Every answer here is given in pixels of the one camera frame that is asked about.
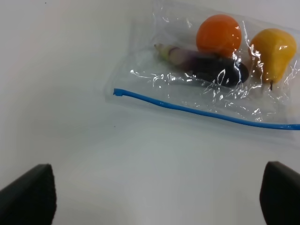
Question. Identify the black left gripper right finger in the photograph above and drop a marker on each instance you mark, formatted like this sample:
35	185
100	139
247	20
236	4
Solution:
280	195

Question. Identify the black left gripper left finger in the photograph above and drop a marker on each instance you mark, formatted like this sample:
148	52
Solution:
31	199

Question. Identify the clear blue-zip plastic bag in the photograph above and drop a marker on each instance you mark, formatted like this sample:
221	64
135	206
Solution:
144	75

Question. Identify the purple eggplant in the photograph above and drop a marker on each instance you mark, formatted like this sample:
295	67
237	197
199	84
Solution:
209	67

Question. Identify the yellow pear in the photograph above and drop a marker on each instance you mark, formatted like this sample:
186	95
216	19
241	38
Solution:
272	50

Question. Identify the orange fruit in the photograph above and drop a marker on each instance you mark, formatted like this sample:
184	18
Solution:
219	34

